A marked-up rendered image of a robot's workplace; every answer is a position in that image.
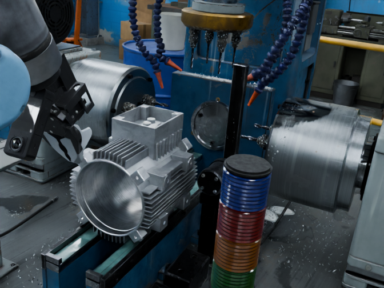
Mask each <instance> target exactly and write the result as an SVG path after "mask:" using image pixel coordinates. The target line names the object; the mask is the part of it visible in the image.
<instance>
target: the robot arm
mask: <svg viewBox="0 0 384 288"><path fill-rule="evenodd" d="M77 86H80V87H79V88H78V89H77V90H75V89H74V88H75V87H77ZM85 92H86V94H87V96H88V98H89V100H90V103H89V104H88V105H87V106H85V104H86V103H87V102H86V100H85V98H82V96H83V95H84V93H85ZM94 105H95V104H94V102H93V100H92V98H91V95H90V93H89V91H88V89H87V87H86V84H85V83H83V82H78V81H77V80H76V78H75V76H74V74H73V72H72V70H71V67H70V65H69V63H68V61H67V59H66V57H65V54H64V53H60V52H59V49H58V47H57V45H56V43H55V41H54V38H53V36H52V34H51V32H49V30H48V28H47V25H46V23H45V21H44V18H43V16H42V14H41V12H40V10H39V8H38V6H37V4H36V2H35V0H0V130H2V129H4V128H6V127H8V126H9V125H10V124H11V128H10V131H9V134H8V137H7V141H6V144H5V147H4V150H3V151H4V153H5V154H6V155H8V156H11V157H15V158H19V159H23V160H26V161H33V160H35V159H36V156H37V153H38V149H39V146H40V144H41V140H42V138H43V139H44V140H45V141H46V142H47V143H48V144H49V145H50V146H52V147H53V148H54V149H55V150H56V151H57V152H58V153H59V154H60V155H61V156H63V157H64V158H65V159H67V160H68V161H70V162H73V163H77V164H80V162H81V161H82V160H83V151H84V149H85V147H86V145H87V143H88V141H89V139H90V137H91V135H92V130H91V128H89V127H87V128H85V129H83V130H81V129H80V128H79V126H78V125H75V123H76V121H78V120H79V119H80V118H81V116H83V114H84V113H85V112H86V114H88V113H89V112H90V110H91V109H92V108H93V107H94Z"/></svg>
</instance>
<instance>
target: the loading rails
mask: <svg viewBox="0 0 384 288"><path fill-rule="evenodd" d="M187 152H188V153H192V154H194V157H195V158H196V159H195V160H194V161H196V164H195V165H196V166H197V167H196V168H195V169H197V170H198V171H196V172H195V173H197V175H196V176H195V177H198V175H199V173H200V172H201V167H202V156H203V155H202V154H200V153H195V152H193V149H192V148H190V149H189V150H188V151H187ZM195 181H196V182H195V183H194V184H195V185H194V186H193V189H192V190H190V191H189V192H190V204H189V205H188V207H187V208H185V209H184V210H182V209H178V208H175V209H174V212H173V213H172V214H170V215H169V216H168V222H167V226H166V227H165V228H164V229H163V230H162V231H161V232H157V231H155V230H152V229H151V233H150V234H149V235H148V236H147V237H146V238H144V239H143V240H142V241H141V242H140V241H138V242H136V243H134V242H133V241H132V240H131V238H130V239H129V240H128V241H127V242H125V243H123V242H121V243H120V242H119V241H118V242H117V243H116V242H115V241H114V242H112V239H111V240H109V241H108V237H107V238H106V239H105V238H104V236H103V237H101V234H98V235H97V231H95V232H93V225H92V224H91V223H90V222H89V221H88V222H86V223H85V224H84V225H81V226H80V227H78V228H77V229H75V230H74V231H72V232H71V233H70V234H68V235H67V236H65V237H64V238H62V239H61V240H60V241H58V242H57V243H56V244H54V245H52V246H51V247H50V248H48V249H47V250H46V251H44V252H43V253H42V254H41V262H42V279H43V286H42V288H150V286H151V285H152V284H153V283H154V282H155V281H156V280H157V279H160V280H163V276H164V272H165V271H166V269H167V268H168V267H169V266H170V265H171V263H172V262H173V261H174V260H175V259H176V257H177V256H179V255H180V253H181V252H182V251H183V250H184V249H185V248H186V246H187V245H188V244H189V243H194V244H196V245H198V238H199V227H200V220H201V208H202V204H200V202H199V196H200V193H201V192H202V190H201V189H200V188H199V186H198V183H197V178H196V179H195Z"/></svg>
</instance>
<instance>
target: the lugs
mask: <svg viewBox="0 0 384 288"><path fill-rule="evenodd" d="M178 147H179V149H180V150H181V151H184V152H186V151H188V150H189V149H190V148H192V144H191V143H190V142H189V140H188V139H187V138H184V139H183V140H181V141H180V142H179V144H178ZM92 157H93V156H92V154H91V153H90V152H89V151H87V152H85V153H84V154H83V160H82V161H81V162H80V164H78V165H79V166H80V168H82V167H83V166H84V165H85V164H87V163H88V161H90V160H92ZM130 176H131V177H132V179H133V180H134V182H135V183H136V184H137V186H139V185H140V184H141V183H143V182H144V181H145V180H147V179H149V178H150V176H149V174H148V173H147V171H146V170H145V169H144V167H143V166H142V167H140V168H138V169H137V170H136V171H134V172H133V173H131V174H130ZM77 217H78V218H79V220H80V221H81V222H82V224H83V225H84V224H85V223H86V222H88V220H87V218H86V217H85V216H84V214H83V212H82V211H80V212H79V213H78V214H77ZM146 235H147V232H146V230H145V229H144V228H142V227H140V228H139V229H138V230H136V231H134V232H133V233H131V234H129V237H130V238H131V240H132V241H133V242H134V243H136V242H138V241H139V240H141V239H142V238H143V237H144V236H146Z"/></svg>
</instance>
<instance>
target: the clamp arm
mask: <svg viewBox="0 0 384 288"><path fill-rule="evenodd" d="M248 72H249V65H247V64H243V63H235V64H234V65H233V74H232V80H231V90H230V100H229V110H228V116H227V126H226V136H225V146H224V152H223V158H228V157H230V156H232V155H236V154H238V150H239V141H240V136H241V127H242V118H243V109H244V104H245V95H246V86H247V77H248Z"/></svg>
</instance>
